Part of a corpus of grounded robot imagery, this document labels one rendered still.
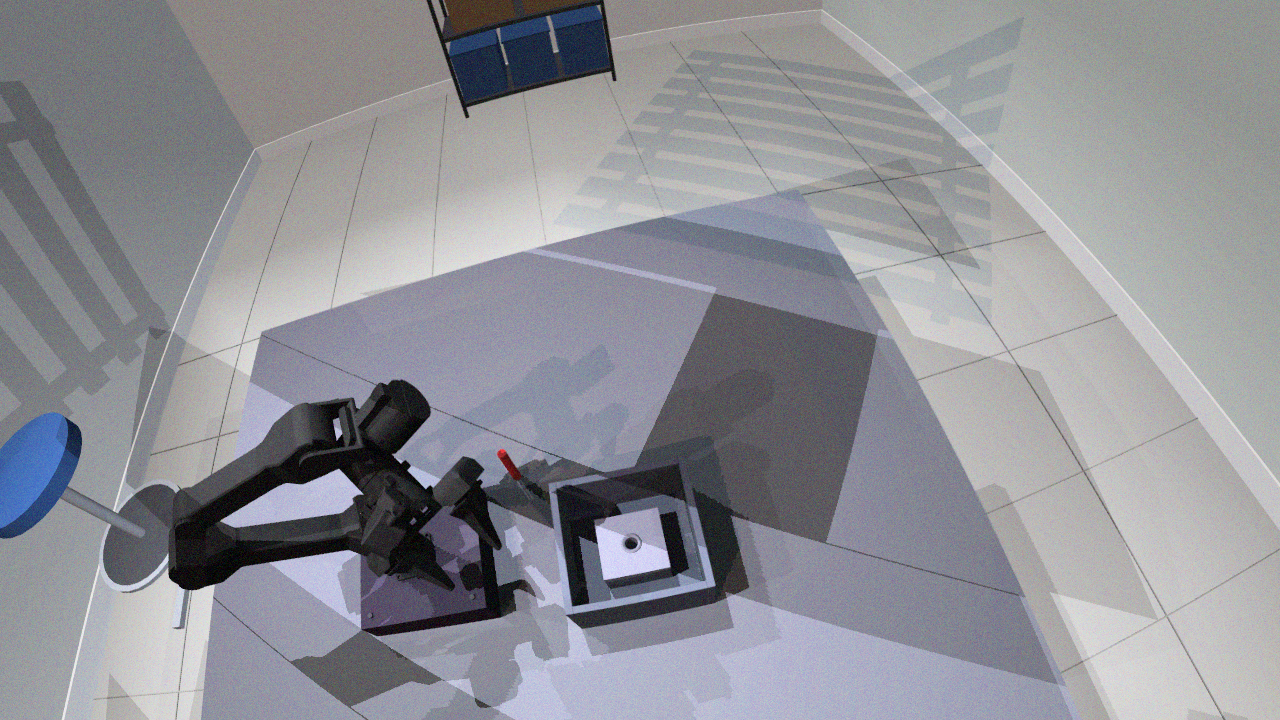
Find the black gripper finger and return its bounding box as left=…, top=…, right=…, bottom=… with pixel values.
left=449, top=479, right=502, bottom=550
left=387, top=541, right=454, bottom=591

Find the white square plate with hole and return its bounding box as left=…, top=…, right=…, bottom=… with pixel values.
left=595, top=509, right=673, bottom=589

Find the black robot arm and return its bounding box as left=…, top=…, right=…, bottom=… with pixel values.
left=168, top=379, right=431, bottom=591

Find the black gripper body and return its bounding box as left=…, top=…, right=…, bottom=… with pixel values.
left=362, top=456, right=485, bottom=577

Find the dark red peg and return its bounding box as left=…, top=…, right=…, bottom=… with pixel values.
left=497, top=448, right=521, bottom=480

